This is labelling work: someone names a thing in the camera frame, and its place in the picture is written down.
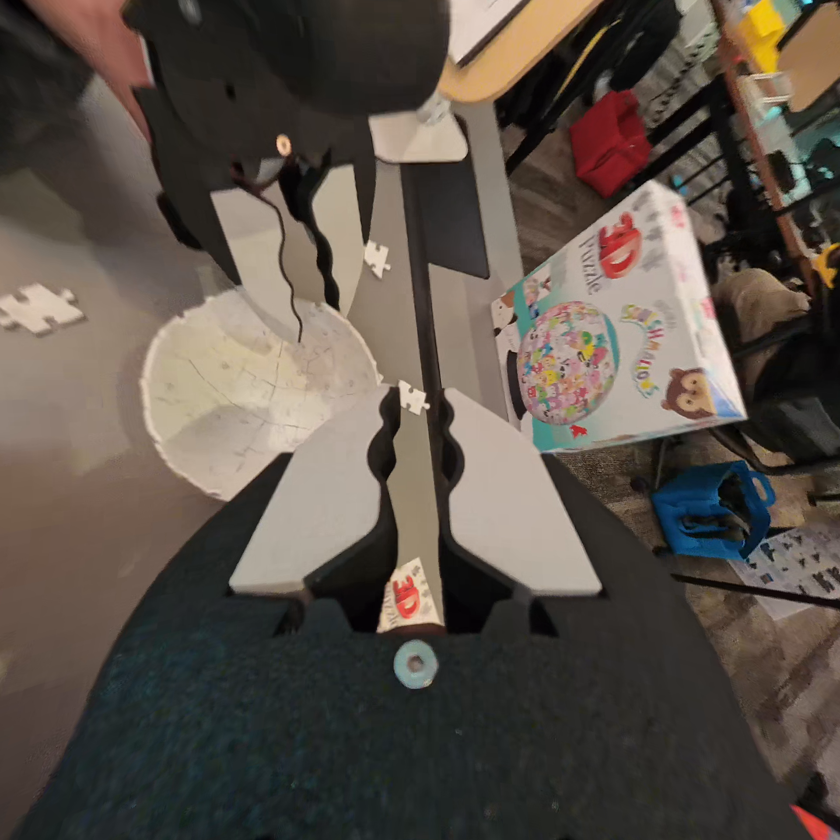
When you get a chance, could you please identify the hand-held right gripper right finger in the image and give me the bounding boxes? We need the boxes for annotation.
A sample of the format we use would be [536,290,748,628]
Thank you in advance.
[436,387,603,636]

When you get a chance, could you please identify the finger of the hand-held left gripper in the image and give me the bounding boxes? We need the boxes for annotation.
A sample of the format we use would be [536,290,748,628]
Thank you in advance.
[210,188,305,344]
[277,156,366,314]

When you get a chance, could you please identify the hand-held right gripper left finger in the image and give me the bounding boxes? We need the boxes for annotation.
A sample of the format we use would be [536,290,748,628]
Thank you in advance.
[228,386,403,634]

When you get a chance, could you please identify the colourful puzzle ball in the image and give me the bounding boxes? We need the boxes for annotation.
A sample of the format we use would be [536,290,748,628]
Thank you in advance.
[140,287,385,503]

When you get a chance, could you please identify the person's left forearm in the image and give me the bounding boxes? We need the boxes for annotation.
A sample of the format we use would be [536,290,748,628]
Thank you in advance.
[0,0,93,175]

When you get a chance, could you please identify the folded puzzle instruction leaflet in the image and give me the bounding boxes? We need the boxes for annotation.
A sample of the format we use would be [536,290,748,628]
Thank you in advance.
[376,556,447,635]

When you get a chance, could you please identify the teal puzzle box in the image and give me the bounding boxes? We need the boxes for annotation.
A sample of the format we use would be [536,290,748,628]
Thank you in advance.
[491,180,750,455]

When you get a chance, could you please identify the person's left hand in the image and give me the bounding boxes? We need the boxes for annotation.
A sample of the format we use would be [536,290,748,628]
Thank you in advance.
[39,0,156,139]

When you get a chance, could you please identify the blue fabric bag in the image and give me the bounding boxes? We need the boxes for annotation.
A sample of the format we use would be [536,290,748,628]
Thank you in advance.
[651,461,778,562]

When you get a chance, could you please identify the white paper sheets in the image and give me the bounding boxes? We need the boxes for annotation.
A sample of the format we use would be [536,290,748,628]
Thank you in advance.
[448,0,534,68]

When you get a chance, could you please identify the black floor stand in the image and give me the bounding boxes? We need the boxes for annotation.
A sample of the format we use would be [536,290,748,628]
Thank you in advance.
[669,571,840,610]

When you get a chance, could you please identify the printed paper sheet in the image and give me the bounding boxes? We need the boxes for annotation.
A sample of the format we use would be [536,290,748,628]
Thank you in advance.
[727,525,840,622]

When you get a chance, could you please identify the red bag on floor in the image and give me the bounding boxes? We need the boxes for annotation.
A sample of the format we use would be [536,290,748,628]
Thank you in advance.
[567,90,655,199]

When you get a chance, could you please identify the tan fabric bag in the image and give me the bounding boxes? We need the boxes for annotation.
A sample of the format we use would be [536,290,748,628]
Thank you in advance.
[712,268,812,343]

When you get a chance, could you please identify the orange traffic cone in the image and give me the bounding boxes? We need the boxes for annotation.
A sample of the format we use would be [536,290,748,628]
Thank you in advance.
[791,802,840,840]

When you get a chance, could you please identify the yellow small storage bin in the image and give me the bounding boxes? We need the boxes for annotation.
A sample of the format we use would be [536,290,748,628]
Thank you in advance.
[740,0,787,74]

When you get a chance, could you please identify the black metal cart frame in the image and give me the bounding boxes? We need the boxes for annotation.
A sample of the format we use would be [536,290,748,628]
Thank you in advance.
[502,39,840,263]

